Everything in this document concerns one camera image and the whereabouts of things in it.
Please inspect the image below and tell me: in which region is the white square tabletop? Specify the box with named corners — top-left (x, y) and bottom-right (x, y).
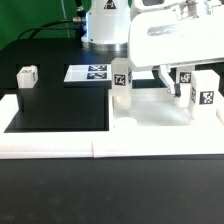
top-left (109, 88), bottom-right (198, 130)

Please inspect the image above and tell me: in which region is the white marker board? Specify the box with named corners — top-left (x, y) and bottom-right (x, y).
top-left (64, 64), bottom-right (111, 82)

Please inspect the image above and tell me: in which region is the white U-shaped obstacle fence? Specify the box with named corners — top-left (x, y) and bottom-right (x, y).
top-left (0, 94), bottom-right (224, 159)

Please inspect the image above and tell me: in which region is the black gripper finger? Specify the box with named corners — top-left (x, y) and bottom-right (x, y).
top-left (158, 64), bottom-right (183, 98)

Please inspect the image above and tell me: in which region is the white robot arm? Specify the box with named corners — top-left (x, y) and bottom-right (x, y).
top-left (128, 0), bottom-right (224, 97)

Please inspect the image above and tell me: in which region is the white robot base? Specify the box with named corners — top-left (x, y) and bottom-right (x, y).
top-left (81, 0), bottom-right (130, 51)

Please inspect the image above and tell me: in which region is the black cable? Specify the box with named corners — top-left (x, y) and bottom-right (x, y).
top-left (18, 0), bottom-right (88, 40)

